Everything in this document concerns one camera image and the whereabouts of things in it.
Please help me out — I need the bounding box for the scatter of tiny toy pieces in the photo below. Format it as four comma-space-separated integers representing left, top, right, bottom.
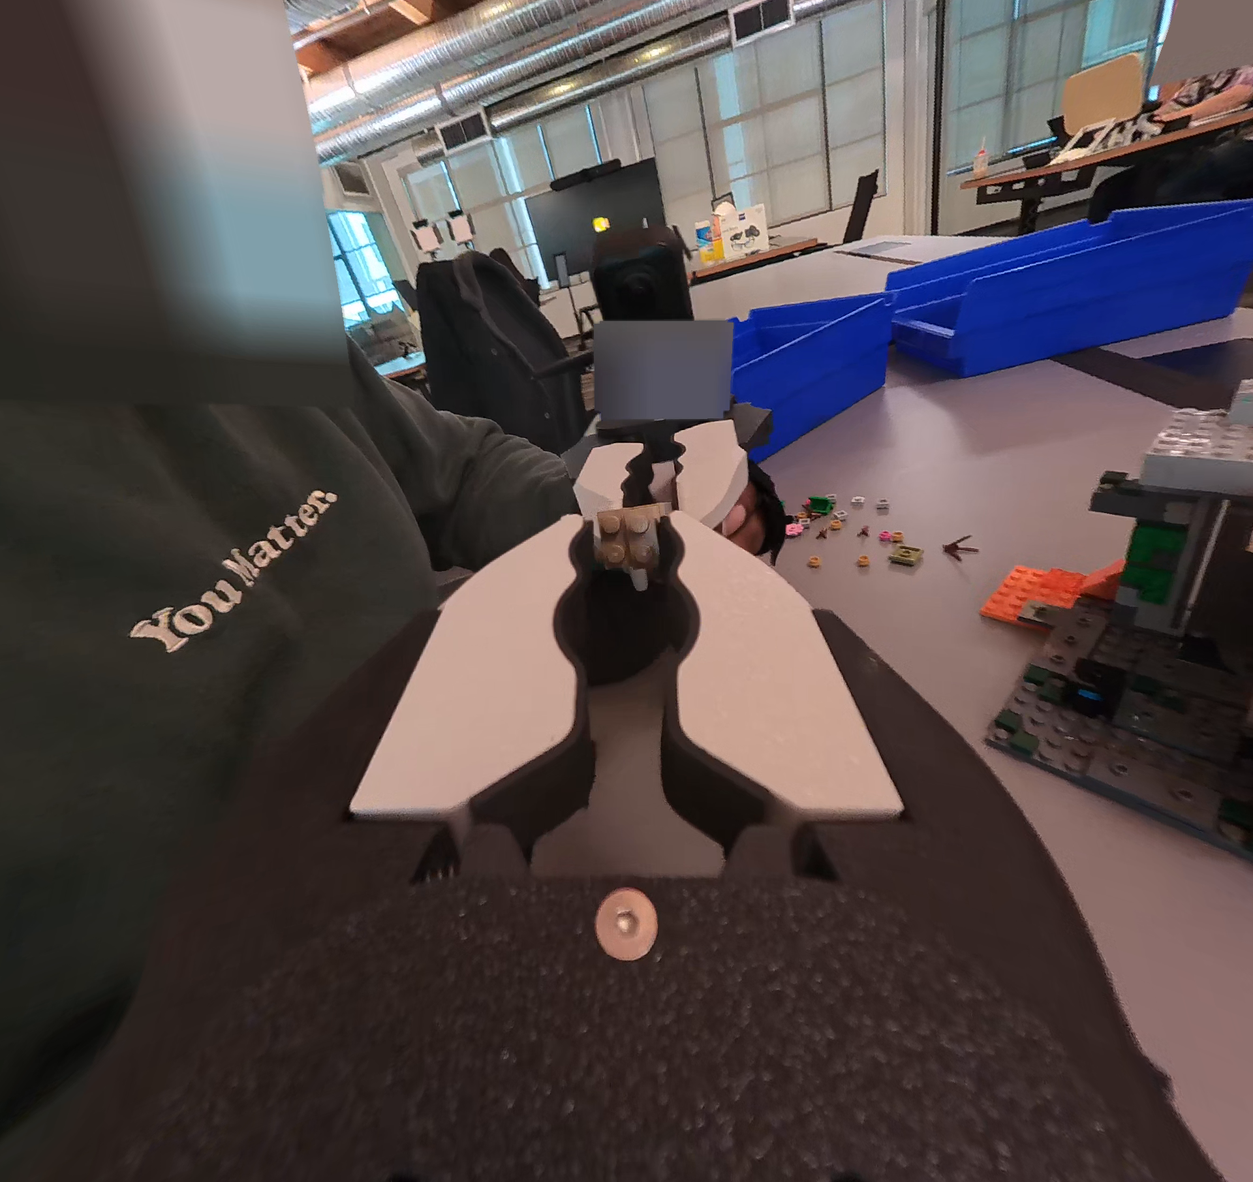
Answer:
784, 492, 981, 574

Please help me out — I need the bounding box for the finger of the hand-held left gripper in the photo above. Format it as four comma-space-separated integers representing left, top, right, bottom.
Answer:
577, 444, 638, 518
657, 421, 751, 530

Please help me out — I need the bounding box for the black wall screen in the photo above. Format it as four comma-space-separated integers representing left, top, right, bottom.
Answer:
524, 158, 669, 266

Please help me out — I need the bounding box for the tan and grey brick column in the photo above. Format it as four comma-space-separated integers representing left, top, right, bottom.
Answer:
597, 504, 669, 574

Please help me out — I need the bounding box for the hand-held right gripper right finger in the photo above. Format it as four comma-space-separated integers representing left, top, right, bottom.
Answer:
657, 514, 905, 865

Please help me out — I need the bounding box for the wooden edged side table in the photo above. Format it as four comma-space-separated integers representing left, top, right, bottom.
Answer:
959, 105, 1253, 236

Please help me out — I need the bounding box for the grey desk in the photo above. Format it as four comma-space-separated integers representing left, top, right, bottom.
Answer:
431, 233, 1253, 1182

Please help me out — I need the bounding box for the toy brick building model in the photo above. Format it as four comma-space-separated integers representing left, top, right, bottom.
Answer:
983, 379, 1253, 861

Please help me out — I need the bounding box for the dark green sweatshirt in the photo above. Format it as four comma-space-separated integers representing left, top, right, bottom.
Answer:
0, 335, 453, 1116

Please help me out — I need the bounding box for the blue plastic bin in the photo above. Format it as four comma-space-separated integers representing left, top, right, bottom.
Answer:
729, 293, 897, 476
886, 198, 1253, 379

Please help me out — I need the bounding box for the chair with black jacket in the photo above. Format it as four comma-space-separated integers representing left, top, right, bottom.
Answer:
416, 251, 592, 457

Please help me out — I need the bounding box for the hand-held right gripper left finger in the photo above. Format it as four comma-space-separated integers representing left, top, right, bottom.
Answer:
349, 514, 601, 861

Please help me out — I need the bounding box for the person's left forearm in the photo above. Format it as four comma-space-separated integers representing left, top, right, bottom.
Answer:
416, 390, 589, 571

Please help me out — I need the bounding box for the person's left hand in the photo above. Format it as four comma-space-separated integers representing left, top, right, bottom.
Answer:
722, 488, 782, 557

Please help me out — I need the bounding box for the silver ventilation duct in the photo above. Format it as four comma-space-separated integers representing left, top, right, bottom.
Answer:
274, 0, 991, 165

